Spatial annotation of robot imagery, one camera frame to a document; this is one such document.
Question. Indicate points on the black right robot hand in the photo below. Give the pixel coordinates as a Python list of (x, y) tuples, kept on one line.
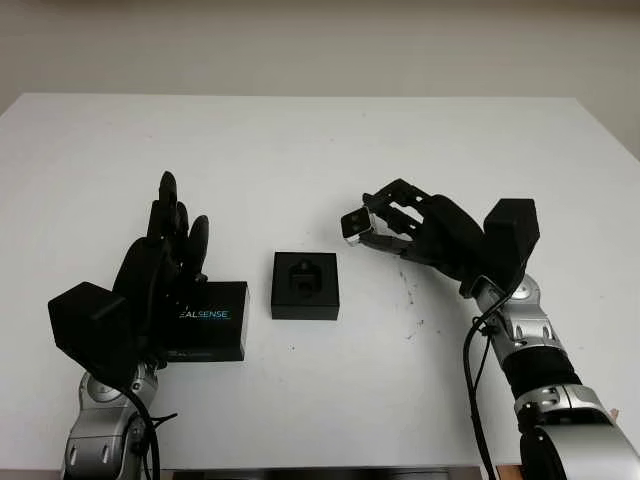
[(447, 240)]

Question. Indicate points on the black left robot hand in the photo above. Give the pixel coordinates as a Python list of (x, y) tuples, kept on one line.
[(150, 270)]

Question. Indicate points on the black RealSense box lid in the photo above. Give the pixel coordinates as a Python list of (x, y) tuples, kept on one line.
[(215, 330)]

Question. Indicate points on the small silver depth camera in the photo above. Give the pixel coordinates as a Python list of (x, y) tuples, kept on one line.
[(356, 225)]

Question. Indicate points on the black box base foam insert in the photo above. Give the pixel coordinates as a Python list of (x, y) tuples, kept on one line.
[(305, 305)]

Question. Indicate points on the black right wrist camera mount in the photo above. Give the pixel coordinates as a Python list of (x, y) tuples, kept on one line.
[(512, 240)]

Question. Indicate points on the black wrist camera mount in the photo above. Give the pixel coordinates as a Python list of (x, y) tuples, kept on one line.
[(90, 325), (512, 240)]

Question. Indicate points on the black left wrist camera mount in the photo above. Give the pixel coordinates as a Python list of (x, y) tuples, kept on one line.
[(90, 325)]

